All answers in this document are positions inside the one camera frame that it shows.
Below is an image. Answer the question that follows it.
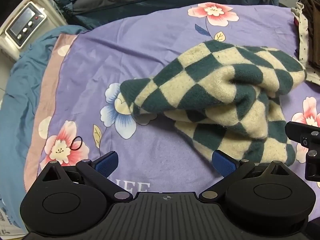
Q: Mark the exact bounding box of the black hair tie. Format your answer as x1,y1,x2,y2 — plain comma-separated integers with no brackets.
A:
69,136,84,151

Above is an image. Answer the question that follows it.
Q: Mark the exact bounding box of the green cream checkered sweater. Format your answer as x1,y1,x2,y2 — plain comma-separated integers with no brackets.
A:
120,40,308,168

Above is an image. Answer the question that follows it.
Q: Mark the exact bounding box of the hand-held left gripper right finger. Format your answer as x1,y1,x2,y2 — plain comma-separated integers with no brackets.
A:
199,150,292,202

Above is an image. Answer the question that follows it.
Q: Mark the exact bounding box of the blue bed sheet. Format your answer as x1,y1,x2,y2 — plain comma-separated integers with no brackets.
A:
0,25,88,233

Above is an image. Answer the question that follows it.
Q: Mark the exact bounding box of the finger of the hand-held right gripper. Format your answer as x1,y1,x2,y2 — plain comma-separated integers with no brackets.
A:
285,121,320,183

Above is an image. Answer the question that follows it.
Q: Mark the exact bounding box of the white appliance with control panel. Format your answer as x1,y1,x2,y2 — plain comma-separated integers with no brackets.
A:
0,0,70,60

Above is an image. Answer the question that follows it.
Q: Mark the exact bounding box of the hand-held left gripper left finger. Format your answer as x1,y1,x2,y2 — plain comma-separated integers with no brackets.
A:
40,151,133,201

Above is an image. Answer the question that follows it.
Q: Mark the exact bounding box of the brown folded clothing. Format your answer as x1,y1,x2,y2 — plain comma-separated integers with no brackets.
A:
301,0,320,68

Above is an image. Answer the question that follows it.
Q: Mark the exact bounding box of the purple floral blanket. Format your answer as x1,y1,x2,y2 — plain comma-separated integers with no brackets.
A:
24,2,320,198

